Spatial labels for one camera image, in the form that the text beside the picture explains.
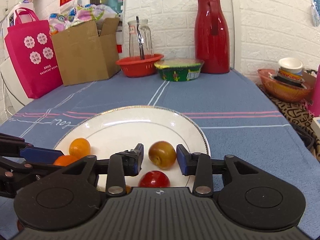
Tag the green instant noodle bowl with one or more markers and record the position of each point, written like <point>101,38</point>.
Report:
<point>178,70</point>

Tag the red thermos jug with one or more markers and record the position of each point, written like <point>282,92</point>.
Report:
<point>211,36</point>

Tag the orange glass bowl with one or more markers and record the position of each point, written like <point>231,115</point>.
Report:
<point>283,91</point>

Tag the yellow orange fruit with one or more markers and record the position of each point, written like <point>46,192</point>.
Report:
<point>128,189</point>

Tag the pink water bottle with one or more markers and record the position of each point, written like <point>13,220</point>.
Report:
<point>314,105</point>

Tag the red plastic basket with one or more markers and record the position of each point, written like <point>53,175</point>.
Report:
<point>135,67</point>

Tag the floral cloth bundle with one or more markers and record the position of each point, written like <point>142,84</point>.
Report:
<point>78,15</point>

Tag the orange tangerine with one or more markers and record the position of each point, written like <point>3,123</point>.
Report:
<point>65,160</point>

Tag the brownish plum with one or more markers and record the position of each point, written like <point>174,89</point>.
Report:
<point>162,154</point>

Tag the black straw in pitcher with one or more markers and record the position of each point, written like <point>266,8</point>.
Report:
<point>140,40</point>

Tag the pink tote bag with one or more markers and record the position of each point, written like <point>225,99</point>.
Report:
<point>31,51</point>

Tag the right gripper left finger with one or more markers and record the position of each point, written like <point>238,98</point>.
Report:
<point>117,167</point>

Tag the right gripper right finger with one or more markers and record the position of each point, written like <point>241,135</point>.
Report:
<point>202,167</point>

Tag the white ceramic plate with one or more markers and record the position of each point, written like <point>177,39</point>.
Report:
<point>123,128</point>

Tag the blue paper fan decoration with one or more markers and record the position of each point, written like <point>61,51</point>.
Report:
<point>315,12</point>

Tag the white appliance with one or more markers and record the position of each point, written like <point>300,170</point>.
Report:
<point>12,84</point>

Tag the white paper cup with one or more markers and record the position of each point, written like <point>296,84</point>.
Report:
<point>292,65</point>

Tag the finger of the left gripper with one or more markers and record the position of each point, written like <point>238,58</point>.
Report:
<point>40,155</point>

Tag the small orange kumquat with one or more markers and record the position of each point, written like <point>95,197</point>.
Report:
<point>80,148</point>

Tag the red cherry tomato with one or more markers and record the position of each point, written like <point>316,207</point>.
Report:
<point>155,179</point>

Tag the glass pitcher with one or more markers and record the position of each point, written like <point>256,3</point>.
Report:
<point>133,39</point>

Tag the blue checked tablecloth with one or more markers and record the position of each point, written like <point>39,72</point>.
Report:
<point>235,115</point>

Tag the brown cardboard box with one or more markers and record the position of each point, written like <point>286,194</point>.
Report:
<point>85,55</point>

